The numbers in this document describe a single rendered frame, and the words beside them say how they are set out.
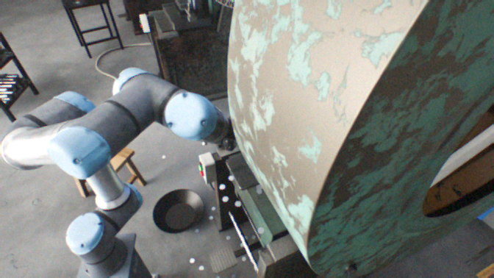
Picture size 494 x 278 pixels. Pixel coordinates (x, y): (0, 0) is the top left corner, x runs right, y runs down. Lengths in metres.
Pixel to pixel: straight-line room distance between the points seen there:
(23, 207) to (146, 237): 0.84
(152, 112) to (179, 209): 1.37
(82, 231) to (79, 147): 0.67
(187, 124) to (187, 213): 1.38
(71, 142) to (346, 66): 0.37
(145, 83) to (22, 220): 1.77
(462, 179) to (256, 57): 0.59
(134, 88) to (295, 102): 0.34
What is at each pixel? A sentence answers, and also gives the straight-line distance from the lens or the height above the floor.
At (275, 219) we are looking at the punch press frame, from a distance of 1.01.
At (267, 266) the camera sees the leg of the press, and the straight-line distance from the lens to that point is 0.97.
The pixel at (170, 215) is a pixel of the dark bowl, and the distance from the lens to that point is 1.81.
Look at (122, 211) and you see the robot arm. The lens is 1.10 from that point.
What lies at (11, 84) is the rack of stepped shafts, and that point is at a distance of 2.96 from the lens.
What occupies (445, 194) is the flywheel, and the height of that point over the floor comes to 1.04.
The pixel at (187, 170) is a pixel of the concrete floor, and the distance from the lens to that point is 2.01.
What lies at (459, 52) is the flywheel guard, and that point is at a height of 1.44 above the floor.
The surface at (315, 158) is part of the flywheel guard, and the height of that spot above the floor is 1.37.
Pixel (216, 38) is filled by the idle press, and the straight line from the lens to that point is 2.38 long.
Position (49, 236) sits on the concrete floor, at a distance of 2.03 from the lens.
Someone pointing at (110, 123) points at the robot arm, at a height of 1.25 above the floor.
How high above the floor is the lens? 1.52
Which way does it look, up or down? 44 degrees down
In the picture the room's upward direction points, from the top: straight up
